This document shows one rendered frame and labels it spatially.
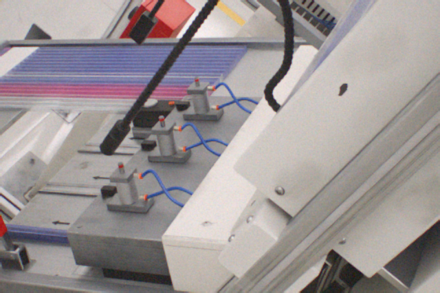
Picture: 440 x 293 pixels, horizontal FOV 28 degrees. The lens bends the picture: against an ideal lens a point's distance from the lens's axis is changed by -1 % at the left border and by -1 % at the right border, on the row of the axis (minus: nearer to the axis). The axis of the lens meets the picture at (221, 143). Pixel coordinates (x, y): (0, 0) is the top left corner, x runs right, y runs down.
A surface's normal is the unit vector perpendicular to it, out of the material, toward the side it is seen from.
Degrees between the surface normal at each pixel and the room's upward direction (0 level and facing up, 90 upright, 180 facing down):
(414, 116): 90
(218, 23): 0
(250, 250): 90
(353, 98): 90
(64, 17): 0
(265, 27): 0
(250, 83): 44
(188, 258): 90
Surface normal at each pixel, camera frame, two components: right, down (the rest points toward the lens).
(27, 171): 0.51, -0.60
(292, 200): -0.37, 0.49
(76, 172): -0.17, -0.87
